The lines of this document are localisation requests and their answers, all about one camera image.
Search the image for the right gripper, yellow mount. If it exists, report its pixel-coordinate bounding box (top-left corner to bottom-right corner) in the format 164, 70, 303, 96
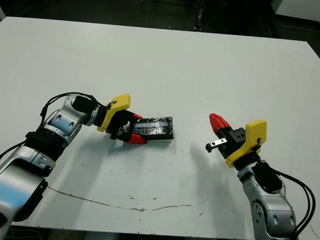
205, 113, 268, 171

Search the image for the left gripper, yellow mount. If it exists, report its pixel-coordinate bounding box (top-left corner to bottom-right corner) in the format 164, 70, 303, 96
96, 93, 148, 146

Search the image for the glossy black box lid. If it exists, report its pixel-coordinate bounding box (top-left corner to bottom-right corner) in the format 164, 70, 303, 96
131, 115, 174, 140

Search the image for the black metal floor stand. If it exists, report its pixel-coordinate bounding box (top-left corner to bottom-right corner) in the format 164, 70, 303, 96
192, 0, 205, 32

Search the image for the white camera box base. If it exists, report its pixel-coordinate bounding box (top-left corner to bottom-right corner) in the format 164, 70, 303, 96
146, 136, 174, 144

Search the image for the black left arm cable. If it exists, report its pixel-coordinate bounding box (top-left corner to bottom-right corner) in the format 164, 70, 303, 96
0, 91, 111, 161

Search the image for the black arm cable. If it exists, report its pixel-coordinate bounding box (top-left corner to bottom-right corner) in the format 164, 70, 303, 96
0, 91, 111, 161
272, 168, 316, 240

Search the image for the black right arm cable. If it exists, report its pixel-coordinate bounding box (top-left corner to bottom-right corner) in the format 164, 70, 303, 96
272, 168, 316, 240

